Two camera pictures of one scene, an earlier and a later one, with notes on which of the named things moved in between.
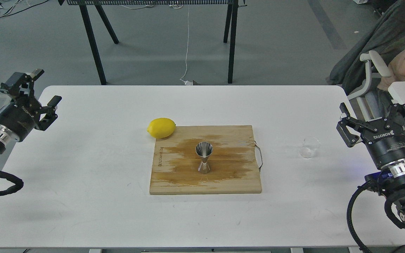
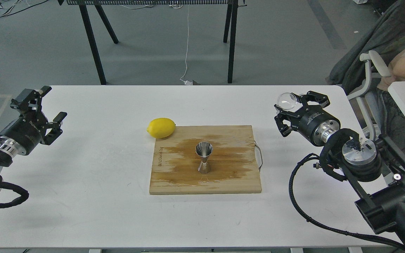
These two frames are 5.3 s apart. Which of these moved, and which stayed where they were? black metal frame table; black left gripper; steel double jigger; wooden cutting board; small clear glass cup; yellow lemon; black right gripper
Moved: black left gripper; black right gripper; small clear glass cup
Stayed: steel double jigger; wooden cutting board; black metal frame table; yellow lemon
